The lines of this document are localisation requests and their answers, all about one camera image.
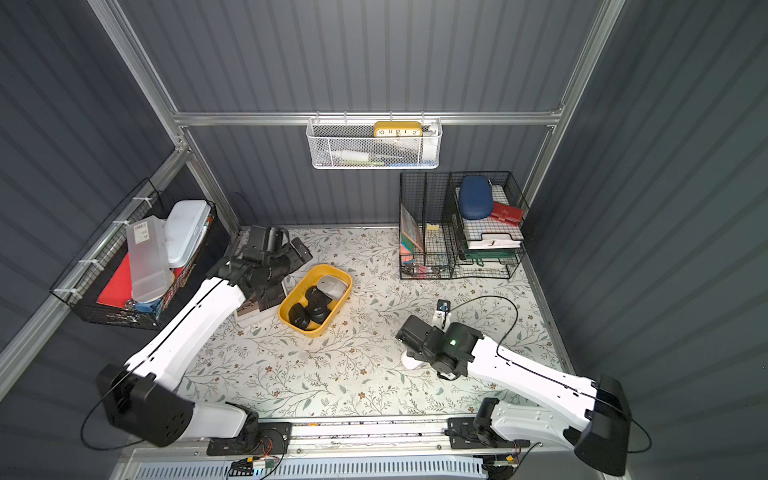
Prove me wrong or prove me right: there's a white mouse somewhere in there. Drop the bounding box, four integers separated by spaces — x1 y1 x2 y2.
401 351 428 370

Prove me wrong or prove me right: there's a black mouse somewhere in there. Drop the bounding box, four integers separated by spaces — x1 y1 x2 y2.
305 286 331 308
289 303 311 331
306 303 331 325

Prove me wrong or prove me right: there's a light grey mouse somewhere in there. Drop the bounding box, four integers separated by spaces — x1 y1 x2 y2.
316 275 348 301

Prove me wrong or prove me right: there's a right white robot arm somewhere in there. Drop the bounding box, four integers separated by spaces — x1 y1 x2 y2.
395 316 632 477

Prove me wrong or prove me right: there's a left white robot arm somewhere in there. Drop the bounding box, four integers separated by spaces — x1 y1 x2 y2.
96 226 313 453

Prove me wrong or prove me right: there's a yellow plastic storage box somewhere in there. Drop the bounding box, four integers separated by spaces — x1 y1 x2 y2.
278 264 354 338

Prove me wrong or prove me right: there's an interior design trends book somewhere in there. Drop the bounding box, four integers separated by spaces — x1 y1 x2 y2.
235 284 286 328

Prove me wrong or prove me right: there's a white plastic case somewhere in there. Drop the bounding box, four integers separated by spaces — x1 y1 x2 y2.
164 200 211 269

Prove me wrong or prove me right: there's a translucent plastic container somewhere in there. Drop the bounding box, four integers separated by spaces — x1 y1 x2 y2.
126 216 174 303

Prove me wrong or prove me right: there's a checkered notebook stack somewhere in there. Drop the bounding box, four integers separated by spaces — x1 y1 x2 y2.
456 184 523 240

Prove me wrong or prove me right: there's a red wallet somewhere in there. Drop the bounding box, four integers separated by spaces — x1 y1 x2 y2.
490 202 524 226

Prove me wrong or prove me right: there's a blue glasses case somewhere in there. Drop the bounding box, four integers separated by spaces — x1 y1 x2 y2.
458 175 494 220

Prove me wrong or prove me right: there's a red folder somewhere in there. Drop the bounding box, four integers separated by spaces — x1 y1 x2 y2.
97 253 133 309

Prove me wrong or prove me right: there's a yellow digital clock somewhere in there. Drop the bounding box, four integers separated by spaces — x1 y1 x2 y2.
373 120 424 138

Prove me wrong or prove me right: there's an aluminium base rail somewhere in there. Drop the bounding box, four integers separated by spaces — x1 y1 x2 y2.
119 413 577 463

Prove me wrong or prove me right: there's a black wire side basket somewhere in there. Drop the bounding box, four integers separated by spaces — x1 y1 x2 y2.
50 182 230 330

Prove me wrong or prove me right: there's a black wire desk organizer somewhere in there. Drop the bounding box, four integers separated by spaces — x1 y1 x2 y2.
399 171 528 280

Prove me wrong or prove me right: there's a white wire wall basket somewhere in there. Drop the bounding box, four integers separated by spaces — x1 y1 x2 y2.
306 117 443 170

